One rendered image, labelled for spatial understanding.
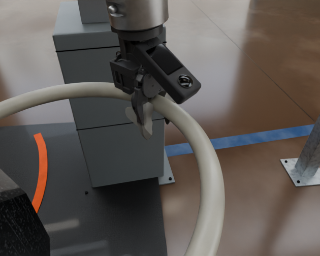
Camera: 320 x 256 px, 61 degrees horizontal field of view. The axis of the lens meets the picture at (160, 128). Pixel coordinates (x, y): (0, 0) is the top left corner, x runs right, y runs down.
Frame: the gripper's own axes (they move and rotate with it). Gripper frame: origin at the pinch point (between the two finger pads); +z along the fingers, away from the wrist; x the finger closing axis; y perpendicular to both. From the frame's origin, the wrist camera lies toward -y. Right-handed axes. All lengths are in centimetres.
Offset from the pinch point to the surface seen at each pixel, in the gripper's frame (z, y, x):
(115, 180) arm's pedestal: 79, 58, -18
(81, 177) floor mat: 80, 76, -8
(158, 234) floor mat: 84, 21, -12
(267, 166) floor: 90, 3, -86
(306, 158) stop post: 78, -13, -94
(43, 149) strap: 78, 111, -5
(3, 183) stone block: 23, 39, 26
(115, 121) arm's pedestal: 39, 53, -24
